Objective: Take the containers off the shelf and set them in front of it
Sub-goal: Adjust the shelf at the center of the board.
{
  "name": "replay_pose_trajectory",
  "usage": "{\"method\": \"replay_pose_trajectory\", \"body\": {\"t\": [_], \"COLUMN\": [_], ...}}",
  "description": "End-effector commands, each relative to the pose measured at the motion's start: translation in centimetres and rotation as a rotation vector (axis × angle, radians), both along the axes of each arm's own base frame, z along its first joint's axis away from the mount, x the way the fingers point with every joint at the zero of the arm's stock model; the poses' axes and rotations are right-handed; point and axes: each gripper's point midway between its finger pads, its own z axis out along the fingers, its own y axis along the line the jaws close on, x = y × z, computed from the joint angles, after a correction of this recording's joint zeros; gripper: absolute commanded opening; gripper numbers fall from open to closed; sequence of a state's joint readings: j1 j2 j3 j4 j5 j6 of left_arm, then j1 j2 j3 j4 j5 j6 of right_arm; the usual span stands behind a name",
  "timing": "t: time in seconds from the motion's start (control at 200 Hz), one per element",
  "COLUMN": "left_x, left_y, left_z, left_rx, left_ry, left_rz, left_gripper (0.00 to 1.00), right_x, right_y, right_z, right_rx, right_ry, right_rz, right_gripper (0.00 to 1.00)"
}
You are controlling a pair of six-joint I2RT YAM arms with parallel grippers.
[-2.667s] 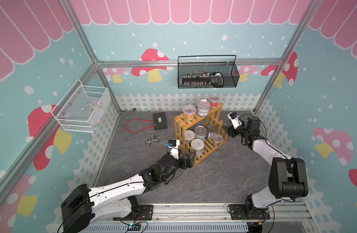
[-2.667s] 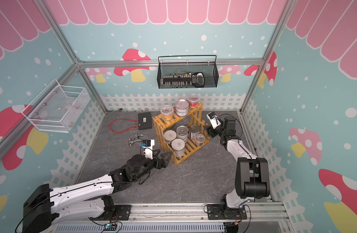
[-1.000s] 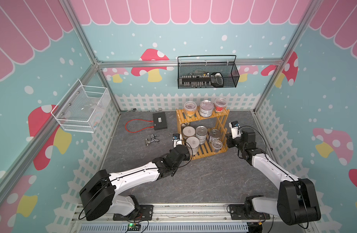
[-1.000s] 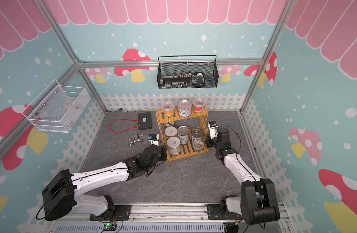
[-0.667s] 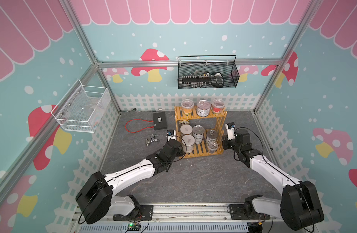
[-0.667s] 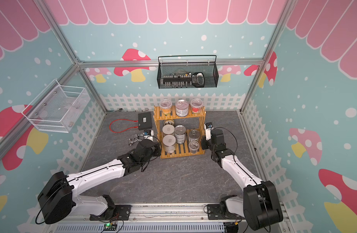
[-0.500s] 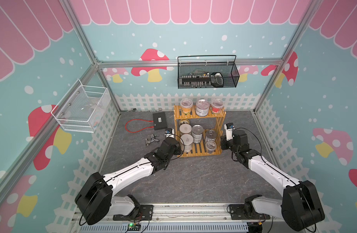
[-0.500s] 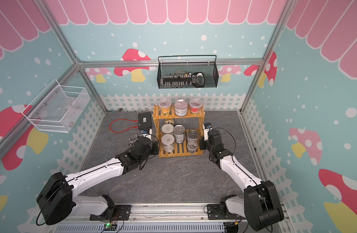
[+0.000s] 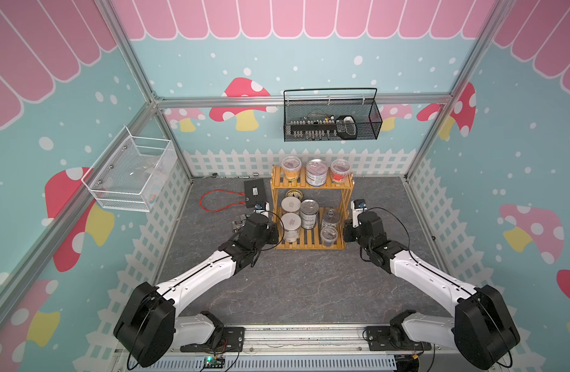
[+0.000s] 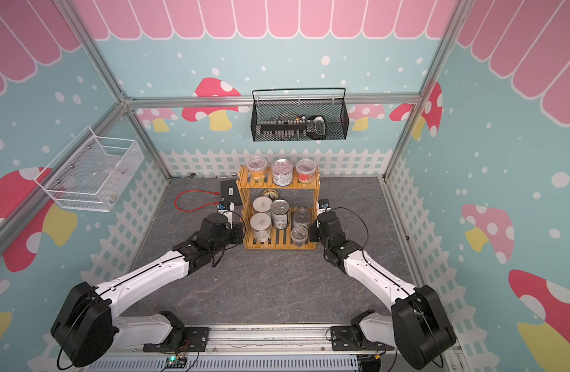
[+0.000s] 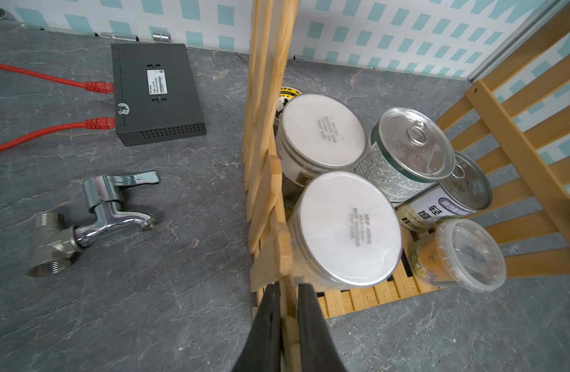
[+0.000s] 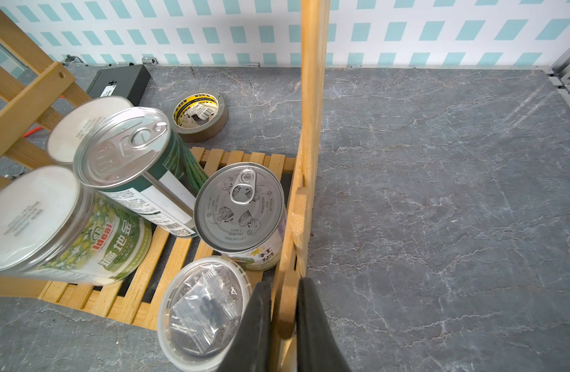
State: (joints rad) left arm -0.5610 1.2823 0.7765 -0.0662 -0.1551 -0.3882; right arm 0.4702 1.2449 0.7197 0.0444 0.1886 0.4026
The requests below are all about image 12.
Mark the tall green label can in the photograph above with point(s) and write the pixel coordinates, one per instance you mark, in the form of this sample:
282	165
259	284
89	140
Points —
135	158

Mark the purple label sun can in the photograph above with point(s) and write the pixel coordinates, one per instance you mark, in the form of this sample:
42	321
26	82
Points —
241	213

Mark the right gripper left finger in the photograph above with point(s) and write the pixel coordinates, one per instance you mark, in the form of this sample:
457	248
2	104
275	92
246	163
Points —
249	350

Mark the rear white lid can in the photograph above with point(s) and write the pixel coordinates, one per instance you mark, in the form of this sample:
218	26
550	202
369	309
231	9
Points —
66	137

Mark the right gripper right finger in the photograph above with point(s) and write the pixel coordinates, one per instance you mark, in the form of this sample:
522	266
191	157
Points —
316	346

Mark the wooden two-tier shelf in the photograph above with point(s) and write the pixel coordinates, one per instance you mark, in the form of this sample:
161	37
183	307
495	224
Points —
26	105

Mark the small clear seed jar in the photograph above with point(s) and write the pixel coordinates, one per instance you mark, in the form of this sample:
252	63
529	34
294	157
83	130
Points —
201	312

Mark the white lid green can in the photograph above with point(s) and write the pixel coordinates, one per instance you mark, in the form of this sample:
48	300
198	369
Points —
54	228

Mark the brown tape roll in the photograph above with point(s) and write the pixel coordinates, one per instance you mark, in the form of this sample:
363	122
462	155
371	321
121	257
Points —
199	116

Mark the black box device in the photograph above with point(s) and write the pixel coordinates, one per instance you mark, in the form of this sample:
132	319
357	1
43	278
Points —
129	82

